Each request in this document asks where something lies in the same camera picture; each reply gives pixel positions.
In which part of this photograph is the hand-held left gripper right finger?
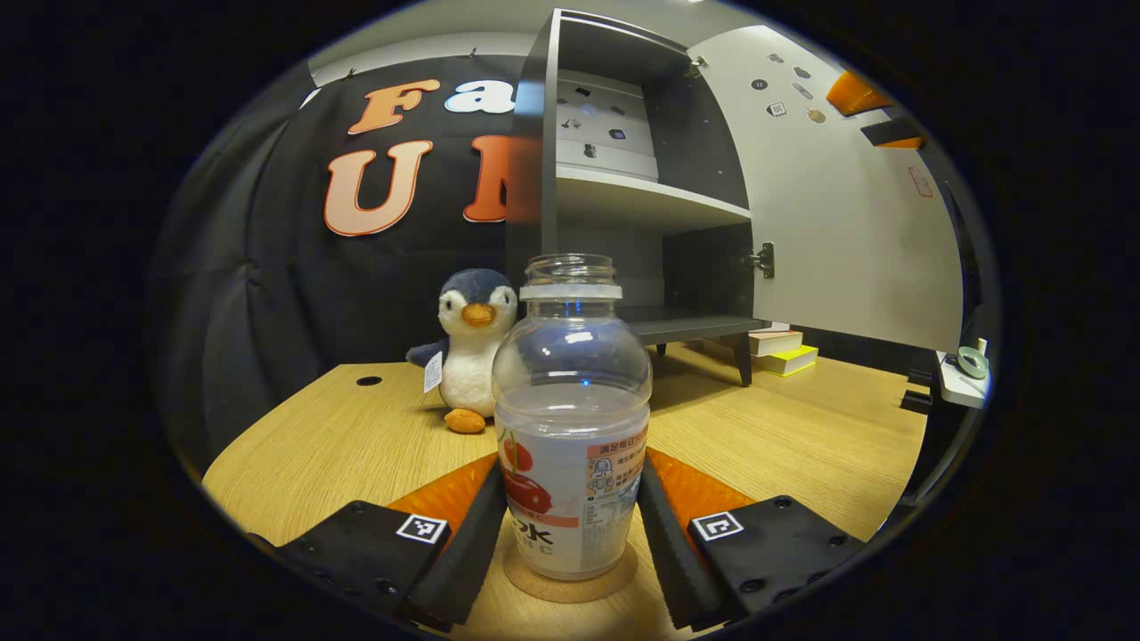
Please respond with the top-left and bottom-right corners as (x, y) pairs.
(634, 447), (867, 631)

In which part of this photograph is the grey cabinet door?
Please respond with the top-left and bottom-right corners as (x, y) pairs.
(688, 25), (965, 353)

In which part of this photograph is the dark grey cabinet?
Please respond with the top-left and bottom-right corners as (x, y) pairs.
(506, 9), (771, 388)

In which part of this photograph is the black backdrop cloth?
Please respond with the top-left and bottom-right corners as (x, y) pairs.
(151, 52), (989, 473)

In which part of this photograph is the clear plastic bottle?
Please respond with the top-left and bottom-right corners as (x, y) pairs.
(492, 254), (654, 582)

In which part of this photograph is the yellow edged book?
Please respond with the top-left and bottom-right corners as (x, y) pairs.
(757, 345), (819, 377)

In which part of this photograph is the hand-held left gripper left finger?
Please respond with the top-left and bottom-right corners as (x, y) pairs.
(267, 452), (509, 633)

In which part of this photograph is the white flat board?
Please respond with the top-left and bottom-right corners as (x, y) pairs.
(935, 350), (992, 411)

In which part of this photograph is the round cork coaster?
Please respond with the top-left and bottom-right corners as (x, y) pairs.
(503, 539), (640, 604)

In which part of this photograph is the blue white penguin plush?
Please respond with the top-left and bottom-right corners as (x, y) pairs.
(406, 269), (519, 435)

